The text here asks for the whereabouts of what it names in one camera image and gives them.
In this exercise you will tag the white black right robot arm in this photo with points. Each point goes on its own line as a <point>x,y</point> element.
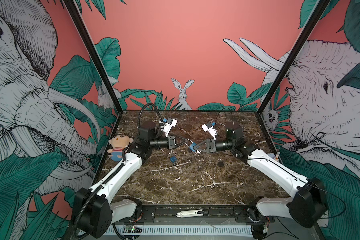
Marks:
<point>307,200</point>

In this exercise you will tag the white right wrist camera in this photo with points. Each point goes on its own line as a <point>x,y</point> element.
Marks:
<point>210,128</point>

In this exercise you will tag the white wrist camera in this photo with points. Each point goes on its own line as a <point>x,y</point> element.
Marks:
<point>167,124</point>
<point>210,128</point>

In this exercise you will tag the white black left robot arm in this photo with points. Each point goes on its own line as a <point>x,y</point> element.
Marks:
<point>93,210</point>

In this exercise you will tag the small green circuit board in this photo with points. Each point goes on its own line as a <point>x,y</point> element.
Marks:
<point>130,229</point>

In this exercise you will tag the black front mounting rail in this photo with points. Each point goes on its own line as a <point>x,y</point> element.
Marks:
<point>152,213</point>

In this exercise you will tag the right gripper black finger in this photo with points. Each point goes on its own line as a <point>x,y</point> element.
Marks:
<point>201,151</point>
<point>203,144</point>

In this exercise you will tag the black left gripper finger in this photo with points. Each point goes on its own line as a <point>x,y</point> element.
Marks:
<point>179,138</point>
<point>178,144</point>

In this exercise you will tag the plush doll striped shirt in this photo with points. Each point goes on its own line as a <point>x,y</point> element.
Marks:
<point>118,144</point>

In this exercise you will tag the white utility knife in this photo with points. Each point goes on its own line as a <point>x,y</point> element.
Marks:
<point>192,213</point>

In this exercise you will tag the black frame post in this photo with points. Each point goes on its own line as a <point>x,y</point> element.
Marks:
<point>75,15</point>
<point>310,24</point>

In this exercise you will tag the white slotted cable duct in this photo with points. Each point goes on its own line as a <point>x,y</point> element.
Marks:
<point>166,230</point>

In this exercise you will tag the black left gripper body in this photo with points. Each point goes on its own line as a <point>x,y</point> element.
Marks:
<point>160,143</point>

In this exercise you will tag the black right frame post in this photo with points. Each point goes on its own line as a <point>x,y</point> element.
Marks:
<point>310,24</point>

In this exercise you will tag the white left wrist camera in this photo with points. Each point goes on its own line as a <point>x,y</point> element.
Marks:
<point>167,124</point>

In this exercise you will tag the blue padlock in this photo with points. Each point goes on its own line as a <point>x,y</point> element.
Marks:
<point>173,159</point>
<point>191,147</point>

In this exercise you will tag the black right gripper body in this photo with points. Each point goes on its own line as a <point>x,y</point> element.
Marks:
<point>225,145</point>

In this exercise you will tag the black left frame post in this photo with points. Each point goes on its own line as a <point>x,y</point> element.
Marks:
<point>75,15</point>

